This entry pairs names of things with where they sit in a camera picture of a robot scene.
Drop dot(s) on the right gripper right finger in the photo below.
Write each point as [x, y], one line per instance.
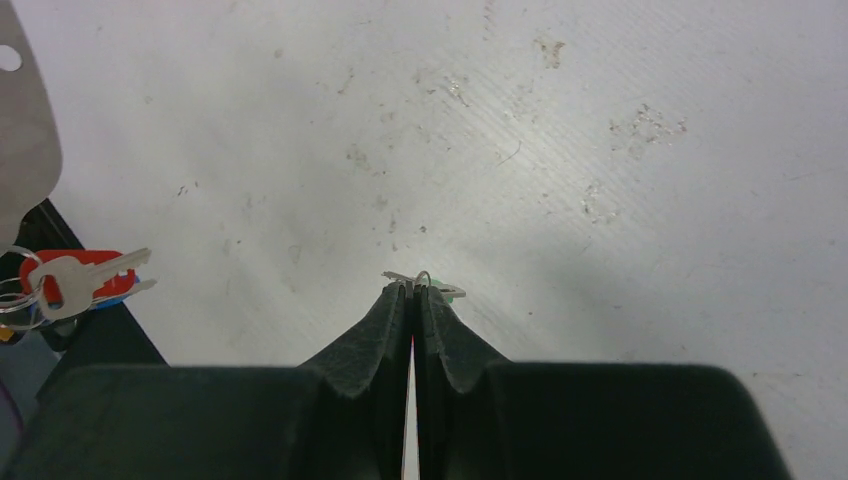
[483, 416]

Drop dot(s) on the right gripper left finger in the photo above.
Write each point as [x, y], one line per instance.
[339, 415]

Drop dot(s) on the red tagged key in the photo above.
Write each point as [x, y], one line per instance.
[65, 282]

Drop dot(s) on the metal crescent keyring plate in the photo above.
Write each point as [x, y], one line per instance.
[31, 157]

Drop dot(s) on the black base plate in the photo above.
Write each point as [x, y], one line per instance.
[101, 337]

